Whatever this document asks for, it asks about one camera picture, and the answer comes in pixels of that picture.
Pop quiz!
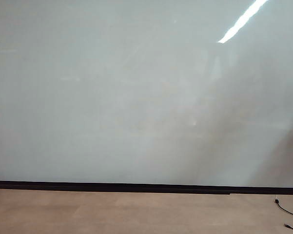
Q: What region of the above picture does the whiteboard with black frame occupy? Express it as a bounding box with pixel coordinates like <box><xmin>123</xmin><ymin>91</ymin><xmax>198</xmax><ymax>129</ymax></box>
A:
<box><xmin>0</xmin><ymin>0</ymin><xmax>293</xmax><ymax>195</ymax></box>

